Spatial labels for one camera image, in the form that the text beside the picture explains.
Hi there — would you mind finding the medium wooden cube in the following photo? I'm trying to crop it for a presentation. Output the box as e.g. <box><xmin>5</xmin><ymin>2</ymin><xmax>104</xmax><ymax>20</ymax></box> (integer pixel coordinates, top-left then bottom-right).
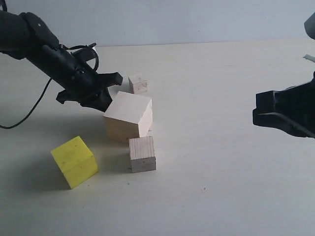
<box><xmin>129</xmin><ymin>136</ymin><xmax>157</xmax><ymax>173</ymax></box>

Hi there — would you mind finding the small wooden cube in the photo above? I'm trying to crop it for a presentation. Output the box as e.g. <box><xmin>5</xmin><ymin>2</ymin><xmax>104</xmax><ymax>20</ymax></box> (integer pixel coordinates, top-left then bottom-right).
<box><xmin>128</xmin><ymin>74</ymin><xmax>148</xmax><ymax>94</ymax></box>

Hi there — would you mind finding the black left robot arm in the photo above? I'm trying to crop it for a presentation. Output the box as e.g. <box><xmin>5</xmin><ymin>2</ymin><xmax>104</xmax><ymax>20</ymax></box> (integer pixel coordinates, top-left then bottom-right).
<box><xmin>0</xmin><ymin>11</ymin><xmax>123</xmax><ymax>112</ymax></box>

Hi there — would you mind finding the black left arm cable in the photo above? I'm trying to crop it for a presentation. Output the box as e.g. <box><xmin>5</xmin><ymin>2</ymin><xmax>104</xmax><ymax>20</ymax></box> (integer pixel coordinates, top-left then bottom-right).
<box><xmin>0</xmin><ymin>43</ymin><xmax>99</xmax><ymax>129</ymax></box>

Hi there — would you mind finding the yellow cube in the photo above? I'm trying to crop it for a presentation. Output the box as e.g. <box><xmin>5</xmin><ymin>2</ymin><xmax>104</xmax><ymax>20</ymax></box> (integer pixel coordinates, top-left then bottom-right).
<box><xmin>51</xmin><ymin>136</ymin><xmax>99</xmax><ymax>189</ymax></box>

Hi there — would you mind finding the large wooden cube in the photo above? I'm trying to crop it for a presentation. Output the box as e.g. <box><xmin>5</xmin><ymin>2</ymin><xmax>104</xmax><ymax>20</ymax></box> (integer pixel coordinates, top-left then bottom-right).
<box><xmin>103</xmin><ymin>91</ymin><xmax>153</xmax><ymax>142</ymax></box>

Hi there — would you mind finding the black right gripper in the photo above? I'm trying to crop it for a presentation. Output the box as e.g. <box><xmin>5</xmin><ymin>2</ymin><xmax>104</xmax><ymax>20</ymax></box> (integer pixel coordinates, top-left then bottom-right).
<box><xmin>252</xmin><ymin>73</ymin><xmax>315</xmax><ymax>138</ymax></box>

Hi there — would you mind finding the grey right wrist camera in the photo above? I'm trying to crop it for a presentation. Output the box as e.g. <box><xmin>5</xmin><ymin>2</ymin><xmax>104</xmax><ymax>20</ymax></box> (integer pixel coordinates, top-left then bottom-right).
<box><xmin>304</xmin><ymin>13</ymin><xmax>315</xmax><ymax>40</ymax></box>

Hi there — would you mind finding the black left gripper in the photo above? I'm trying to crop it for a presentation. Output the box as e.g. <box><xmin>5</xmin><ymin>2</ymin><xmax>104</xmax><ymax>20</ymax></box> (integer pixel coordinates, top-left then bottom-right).
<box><xmin>27</xmin><ymin>43</ymin><xmax>123</xmax><ymax>112</ymax></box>

